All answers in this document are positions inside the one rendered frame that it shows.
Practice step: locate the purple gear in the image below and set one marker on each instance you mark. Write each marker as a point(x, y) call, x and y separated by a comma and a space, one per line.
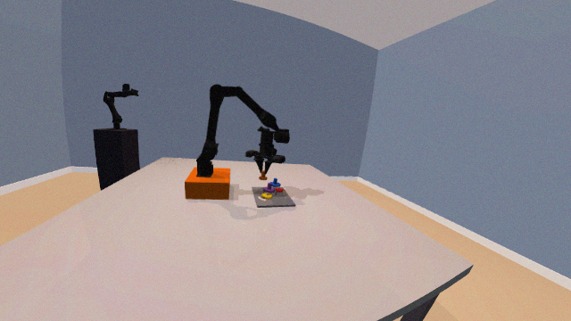
point(269, 189)

